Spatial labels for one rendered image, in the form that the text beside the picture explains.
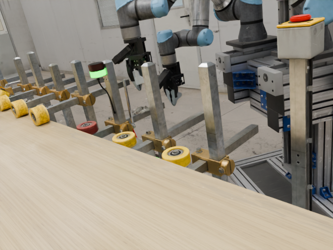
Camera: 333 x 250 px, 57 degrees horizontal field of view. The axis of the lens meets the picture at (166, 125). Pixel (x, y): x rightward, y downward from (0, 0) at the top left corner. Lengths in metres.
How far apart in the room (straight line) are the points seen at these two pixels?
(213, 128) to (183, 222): 0.36
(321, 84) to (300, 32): 0.68
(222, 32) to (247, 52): 2.49
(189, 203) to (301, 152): 0.29
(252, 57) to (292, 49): 1.04
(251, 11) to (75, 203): 1.30
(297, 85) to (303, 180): 0.24
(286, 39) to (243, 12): 1.04
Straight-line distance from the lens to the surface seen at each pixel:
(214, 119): 0.90
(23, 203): 0.87
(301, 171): 0.82
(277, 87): 1.24
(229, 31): 4.12
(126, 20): 1.22
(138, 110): 1.41
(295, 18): 0.70
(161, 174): 0.80
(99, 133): 1.29
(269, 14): 3.78
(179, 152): 0.89
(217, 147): 0.93
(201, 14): 1.45
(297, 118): 0.76
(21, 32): 10.11
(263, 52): 1.75
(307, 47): 0.68
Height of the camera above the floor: 1.30
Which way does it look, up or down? 22 degrees down
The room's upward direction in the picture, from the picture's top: 10 degrees counter-clockwise
